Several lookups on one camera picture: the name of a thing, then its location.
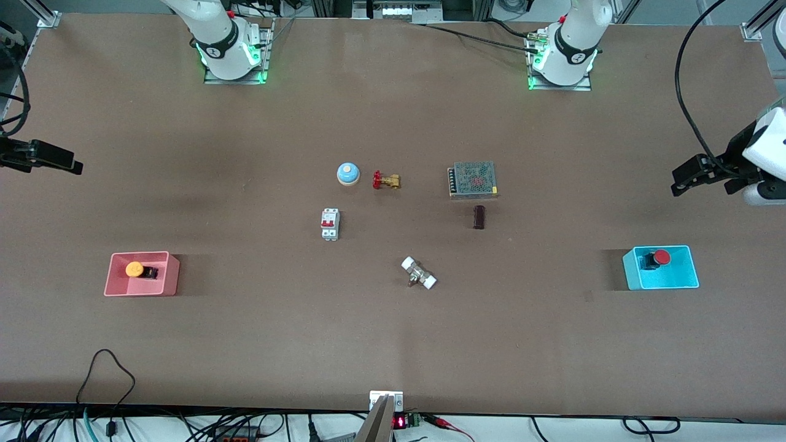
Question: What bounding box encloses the black coiled cable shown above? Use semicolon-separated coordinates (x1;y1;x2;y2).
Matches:
623;416;681;435

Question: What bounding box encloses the metal mesh power supply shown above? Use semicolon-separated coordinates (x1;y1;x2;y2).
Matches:
447;161;499;200

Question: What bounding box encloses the aluminium frame profile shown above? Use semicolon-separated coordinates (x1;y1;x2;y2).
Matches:
25;0;62;29
740;0;786;42

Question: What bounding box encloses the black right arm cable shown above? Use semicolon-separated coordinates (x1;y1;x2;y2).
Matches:
0;23;31;138

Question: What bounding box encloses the red push button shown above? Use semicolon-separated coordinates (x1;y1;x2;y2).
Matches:
640;249;672;271

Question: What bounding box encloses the pink plastic box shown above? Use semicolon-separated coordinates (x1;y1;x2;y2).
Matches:
103;250;181;298

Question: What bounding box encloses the white-capped metal fitting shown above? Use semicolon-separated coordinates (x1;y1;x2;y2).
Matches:
400;256;438;290

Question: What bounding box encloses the silver mount bracket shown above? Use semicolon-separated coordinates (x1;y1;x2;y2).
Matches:
369;390;405;413

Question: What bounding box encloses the cyan plastic box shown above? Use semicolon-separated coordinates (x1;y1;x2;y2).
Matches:
622;245;700;291

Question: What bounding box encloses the grey camera mount bar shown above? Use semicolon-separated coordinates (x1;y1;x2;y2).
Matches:
355;395;394;442

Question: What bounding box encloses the white power strip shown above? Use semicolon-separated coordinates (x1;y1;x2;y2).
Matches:
367;1;443;20

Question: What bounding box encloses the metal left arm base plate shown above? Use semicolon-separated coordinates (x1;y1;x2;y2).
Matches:
527;31;593;92

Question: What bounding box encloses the red clip lead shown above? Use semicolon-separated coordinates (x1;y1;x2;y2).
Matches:
424;414;475;442

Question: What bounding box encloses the black looped cable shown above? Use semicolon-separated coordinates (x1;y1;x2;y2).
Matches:
76;349;137;438

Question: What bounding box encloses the black cable across table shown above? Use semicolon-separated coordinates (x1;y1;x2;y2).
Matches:
410;20;544;51

